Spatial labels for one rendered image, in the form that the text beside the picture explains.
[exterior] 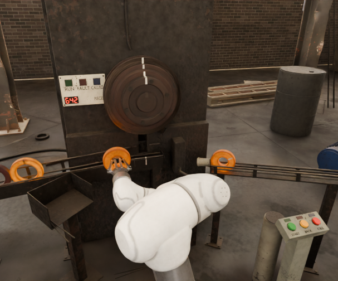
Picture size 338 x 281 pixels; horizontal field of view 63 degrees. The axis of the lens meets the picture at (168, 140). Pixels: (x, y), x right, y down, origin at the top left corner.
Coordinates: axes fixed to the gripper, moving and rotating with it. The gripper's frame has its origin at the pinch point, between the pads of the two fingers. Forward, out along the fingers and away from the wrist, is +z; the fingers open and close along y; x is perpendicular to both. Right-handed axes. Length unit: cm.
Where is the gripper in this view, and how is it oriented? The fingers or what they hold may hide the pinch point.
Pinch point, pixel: (116, 157)
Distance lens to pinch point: 156.4
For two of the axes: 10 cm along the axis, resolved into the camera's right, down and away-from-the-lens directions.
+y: 9.6, -1.2, 2.5
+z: -2.7, -4.6, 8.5
